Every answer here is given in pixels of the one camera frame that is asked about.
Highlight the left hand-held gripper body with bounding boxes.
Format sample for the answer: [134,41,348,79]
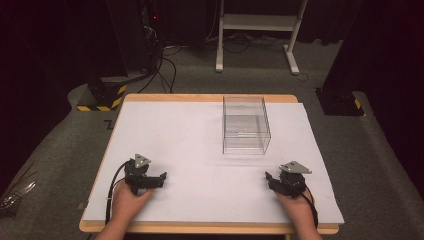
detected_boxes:
[124,153,158,197]

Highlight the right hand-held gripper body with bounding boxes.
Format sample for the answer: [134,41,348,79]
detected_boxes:
[274,161,313,200]

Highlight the person's right hand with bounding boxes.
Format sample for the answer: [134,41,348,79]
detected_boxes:
[274,190,318,231]

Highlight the person's left hand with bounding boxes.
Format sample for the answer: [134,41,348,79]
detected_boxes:
[109,179,155,225]

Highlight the white board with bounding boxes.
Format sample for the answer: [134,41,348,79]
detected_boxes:
[82,100,345,225]

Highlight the clear plastic box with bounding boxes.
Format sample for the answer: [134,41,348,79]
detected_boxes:
[222,95,272,156]

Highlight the wooden table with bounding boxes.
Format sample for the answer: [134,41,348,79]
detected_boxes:
[78,93,341,236]

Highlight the black base with yellow stripes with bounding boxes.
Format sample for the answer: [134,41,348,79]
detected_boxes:
[76,75,129,113]

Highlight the black stand base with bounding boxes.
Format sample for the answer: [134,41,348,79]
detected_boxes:
[314,87,366,117]

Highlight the clear plastic wrap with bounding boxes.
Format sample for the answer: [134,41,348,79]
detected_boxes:
[0,179,38,215]

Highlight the dark equipment rack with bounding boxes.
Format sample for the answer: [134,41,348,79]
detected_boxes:
[139,0,162,74]

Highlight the white metal stand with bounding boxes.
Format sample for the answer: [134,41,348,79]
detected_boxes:
[215,0,309,76]

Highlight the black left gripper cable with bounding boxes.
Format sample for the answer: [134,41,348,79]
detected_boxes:
[105,160,132,225]

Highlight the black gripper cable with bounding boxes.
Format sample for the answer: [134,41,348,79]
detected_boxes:
[105,160,132,225]
[300,185,320,230]

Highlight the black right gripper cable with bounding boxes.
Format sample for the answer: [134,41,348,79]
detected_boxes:
[300,185,320,230]

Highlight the black floor cables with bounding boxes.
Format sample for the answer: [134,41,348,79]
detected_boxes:
[137,33,311,95]

